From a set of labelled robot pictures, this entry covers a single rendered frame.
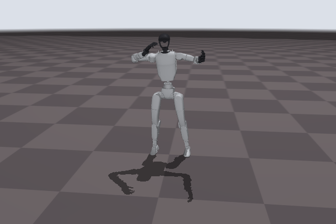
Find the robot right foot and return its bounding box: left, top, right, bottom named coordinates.
left=150, top=145, right=159, bottom=155

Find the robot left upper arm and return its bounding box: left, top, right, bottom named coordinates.
left=175, top=52, right=199, bottom=64

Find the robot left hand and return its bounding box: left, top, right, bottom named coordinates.
left=198, top=50, right=205, bottom=63

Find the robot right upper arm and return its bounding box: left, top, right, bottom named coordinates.
left=131, top=53, right=156, bottom=63

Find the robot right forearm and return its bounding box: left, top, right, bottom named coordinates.
left=132, top=52, right=148, bottom=60

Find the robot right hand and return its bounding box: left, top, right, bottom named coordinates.
left=142, top=42, right=158, bottom=56

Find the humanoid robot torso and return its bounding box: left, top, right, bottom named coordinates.
left=155, top=50, right=177, bottom=99

